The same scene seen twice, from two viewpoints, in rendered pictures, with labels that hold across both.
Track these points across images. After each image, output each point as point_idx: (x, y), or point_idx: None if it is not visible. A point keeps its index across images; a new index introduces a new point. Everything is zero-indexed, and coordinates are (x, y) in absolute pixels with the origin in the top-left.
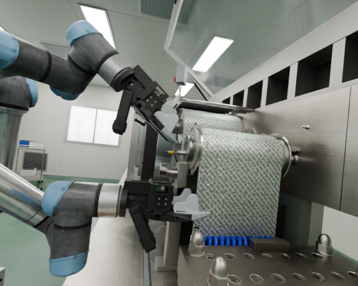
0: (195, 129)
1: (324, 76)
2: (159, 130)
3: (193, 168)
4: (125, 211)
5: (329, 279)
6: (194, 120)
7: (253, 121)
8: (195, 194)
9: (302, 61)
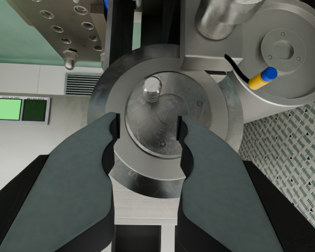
0: (145, 176)
1: (145, 243)
2: (42, 154)
3: (138, 62)
4: None
5: (56, 33)
6: None
7: None
8: (75, 2)
9: None
